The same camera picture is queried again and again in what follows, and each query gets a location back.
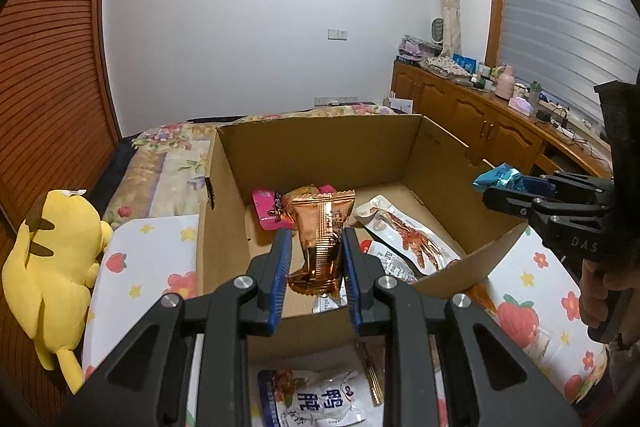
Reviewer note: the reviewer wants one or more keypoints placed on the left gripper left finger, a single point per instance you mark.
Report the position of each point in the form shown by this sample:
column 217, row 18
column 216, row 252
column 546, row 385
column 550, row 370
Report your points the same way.
column 145, row 379

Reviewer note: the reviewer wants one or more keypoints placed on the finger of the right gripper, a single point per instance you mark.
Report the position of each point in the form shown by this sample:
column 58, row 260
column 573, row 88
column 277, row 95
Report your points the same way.
column 566, row 185
column 572, row 206

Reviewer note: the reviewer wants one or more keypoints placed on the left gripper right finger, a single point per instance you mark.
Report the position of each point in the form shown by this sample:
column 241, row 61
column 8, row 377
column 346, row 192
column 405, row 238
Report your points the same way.
column 453, row 345

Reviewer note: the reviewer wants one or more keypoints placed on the teal snack packet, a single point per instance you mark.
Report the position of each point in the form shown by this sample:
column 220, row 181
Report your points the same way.
column 502, row 176

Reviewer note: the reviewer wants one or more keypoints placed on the bronze foil snack packet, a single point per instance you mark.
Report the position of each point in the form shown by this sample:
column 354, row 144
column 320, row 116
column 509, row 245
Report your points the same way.
column 320, row 218

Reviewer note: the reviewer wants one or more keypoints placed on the white blue duck snack pouch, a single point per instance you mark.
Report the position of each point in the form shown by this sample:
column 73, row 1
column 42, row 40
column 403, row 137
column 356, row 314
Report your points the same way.
column 338, row 396

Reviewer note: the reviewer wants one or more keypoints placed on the clear grain bar packet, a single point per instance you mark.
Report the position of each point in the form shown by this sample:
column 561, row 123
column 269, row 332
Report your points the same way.
column 376, row 390

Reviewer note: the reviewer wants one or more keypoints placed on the orange white chicken feet pouch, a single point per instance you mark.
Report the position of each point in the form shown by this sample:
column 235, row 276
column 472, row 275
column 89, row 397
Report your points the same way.
column 479, row 294

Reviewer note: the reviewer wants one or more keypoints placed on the person's right hand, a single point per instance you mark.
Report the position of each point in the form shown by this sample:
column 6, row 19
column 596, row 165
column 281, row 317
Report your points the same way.
column 595, row 285

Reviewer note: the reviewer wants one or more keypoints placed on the white power strip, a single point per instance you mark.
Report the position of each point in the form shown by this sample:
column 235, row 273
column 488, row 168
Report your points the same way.
column 570, row 134

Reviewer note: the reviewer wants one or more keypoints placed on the white red snack packet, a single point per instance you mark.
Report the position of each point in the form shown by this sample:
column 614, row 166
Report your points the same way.
column 392, row 263

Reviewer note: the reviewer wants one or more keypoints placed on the wooden sideboard cabinet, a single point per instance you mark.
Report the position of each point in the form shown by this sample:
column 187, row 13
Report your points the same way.
column 494, row 132

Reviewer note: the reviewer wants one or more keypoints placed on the chicken feet snack packet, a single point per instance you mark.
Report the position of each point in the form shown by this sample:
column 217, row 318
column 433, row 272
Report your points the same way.
column 416, row 243

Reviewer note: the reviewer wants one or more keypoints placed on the strawberry print white cloth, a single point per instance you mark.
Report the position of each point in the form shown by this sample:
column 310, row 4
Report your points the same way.
column 536, row 299

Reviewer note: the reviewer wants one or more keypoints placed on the pink tissue box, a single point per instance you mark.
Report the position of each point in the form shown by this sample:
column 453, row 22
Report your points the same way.
column 521, row 105

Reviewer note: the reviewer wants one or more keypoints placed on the clear green-lid bottle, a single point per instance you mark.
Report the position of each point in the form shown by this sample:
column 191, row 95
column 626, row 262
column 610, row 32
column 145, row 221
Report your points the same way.
column 534, row 94

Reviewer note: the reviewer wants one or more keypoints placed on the pink thermos bottle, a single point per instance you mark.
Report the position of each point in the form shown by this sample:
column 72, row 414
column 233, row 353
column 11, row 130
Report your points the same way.
column 505, row 83

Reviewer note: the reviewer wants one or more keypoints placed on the brown cardboard box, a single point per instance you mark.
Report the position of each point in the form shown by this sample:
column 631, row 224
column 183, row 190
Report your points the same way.
column 418, row 166

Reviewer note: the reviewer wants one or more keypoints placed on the yellow pikachu plush toy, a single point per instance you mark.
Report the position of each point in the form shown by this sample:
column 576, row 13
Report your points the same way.
column 48, row 276

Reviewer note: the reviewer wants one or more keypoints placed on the blue box on cabinet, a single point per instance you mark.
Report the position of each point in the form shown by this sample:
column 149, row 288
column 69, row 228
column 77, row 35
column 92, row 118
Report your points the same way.
column 467, row 63

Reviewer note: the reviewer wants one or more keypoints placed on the grey window blind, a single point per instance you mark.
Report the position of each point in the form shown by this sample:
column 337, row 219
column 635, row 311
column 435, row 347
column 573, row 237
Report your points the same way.
column 570, row 47

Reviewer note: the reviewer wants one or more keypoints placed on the folded patterned cloth pile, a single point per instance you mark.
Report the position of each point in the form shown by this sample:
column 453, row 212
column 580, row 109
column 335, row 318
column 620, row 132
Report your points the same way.
column 444, row 66

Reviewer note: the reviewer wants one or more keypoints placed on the pink snack packet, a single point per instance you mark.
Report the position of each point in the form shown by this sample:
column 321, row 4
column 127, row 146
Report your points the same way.
column 275, row 210

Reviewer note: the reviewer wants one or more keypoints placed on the small white desk fan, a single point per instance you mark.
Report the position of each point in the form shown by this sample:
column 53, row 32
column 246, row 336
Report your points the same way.
column 437, row 30

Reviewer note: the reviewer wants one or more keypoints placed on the wooden slatted wardrobe door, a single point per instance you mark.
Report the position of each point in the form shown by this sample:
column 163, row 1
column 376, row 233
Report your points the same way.
column 58, row 122

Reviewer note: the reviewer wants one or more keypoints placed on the wall socket strip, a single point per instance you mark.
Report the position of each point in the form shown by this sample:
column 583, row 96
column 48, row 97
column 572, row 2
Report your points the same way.
column 335, row 100

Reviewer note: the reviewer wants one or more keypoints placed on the white wall switch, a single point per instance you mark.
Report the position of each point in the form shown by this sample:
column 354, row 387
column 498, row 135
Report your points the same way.
column 337, row 34

